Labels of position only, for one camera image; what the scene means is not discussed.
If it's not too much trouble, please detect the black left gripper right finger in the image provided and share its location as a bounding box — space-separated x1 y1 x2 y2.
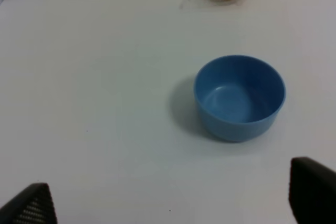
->
289 157 335 224

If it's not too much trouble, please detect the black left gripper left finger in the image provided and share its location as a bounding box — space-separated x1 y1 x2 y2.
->
1 183 58 224

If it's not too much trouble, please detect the blue plastic bowl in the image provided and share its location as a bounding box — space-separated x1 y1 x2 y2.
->
194 55 286 143

